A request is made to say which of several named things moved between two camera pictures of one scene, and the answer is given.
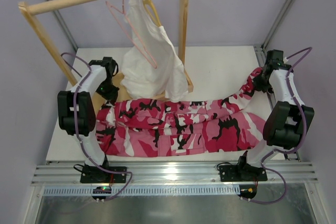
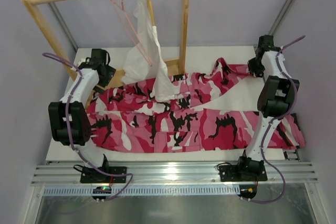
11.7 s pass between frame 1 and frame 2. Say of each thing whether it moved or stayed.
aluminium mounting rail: stayed
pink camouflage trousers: moved
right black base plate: stayed
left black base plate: stayed
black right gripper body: moved
